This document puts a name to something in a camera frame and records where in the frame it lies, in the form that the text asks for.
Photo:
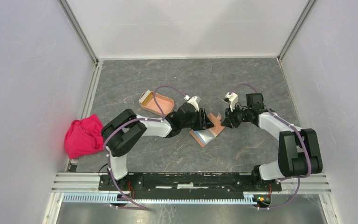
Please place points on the pink oval tray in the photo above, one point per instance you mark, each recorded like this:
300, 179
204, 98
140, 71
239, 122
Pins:
151, 103

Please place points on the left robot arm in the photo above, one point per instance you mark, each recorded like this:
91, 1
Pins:
124, 131

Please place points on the tan leather card holder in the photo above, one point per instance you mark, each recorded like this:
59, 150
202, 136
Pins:
203, 137

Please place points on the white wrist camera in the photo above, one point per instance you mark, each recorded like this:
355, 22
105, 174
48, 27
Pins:
231, 98
194, 101

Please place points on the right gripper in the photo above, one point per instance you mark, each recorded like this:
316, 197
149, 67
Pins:
227, 121

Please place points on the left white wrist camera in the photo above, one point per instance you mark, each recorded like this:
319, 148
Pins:
194, 101

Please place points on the red crumpled cloth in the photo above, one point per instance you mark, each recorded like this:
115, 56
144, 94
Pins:
84, 137

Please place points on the white toothed cable duct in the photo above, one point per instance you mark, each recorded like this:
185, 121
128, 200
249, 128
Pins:
115, 198

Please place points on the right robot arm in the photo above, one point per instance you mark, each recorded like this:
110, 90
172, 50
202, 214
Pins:
298, 149

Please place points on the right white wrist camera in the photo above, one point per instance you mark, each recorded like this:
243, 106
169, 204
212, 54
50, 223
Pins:
231, 98

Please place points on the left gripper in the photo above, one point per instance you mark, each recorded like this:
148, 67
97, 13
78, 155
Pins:
203, 123

